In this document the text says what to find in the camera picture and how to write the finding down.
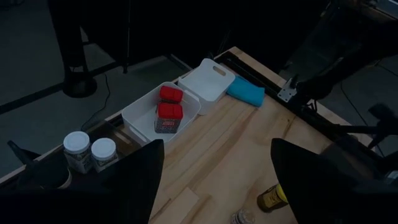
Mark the yellow lid black spice tin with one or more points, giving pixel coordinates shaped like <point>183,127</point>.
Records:
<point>270,199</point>

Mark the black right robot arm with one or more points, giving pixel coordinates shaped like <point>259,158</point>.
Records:
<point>342,37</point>

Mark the silver metal corner bracket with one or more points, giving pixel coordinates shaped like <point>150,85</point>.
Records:
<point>287,92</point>

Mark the black curtain partition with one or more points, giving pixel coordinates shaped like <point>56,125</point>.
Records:
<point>186,25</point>

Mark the black metal table frame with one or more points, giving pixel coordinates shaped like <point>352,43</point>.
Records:
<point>248,74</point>

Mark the blue folded cloth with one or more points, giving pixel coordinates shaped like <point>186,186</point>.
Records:
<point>245,91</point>

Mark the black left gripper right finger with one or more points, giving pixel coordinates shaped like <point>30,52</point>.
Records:
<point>326,199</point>

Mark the white lid spice jar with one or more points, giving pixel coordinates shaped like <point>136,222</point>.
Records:
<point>103,149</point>

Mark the black lid spice jar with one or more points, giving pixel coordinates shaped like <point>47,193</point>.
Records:
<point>49,177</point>

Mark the smoky grey translucent bin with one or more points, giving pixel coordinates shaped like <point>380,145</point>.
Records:
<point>122,146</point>

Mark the small clear glass spice jar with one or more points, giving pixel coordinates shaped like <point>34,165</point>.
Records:
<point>242,217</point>

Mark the red lid spice jar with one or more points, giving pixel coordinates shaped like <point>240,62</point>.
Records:
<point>168,116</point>
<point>170,93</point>

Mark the white lid jar purple label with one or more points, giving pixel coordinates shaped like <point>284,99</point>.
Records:
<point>76,146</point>

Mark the plain white plastic bin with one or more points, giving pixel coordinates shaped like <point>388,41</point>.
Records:
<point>140,118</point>

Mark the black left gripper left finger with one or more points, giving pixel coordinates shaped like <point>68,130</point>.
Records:
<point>118,193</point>

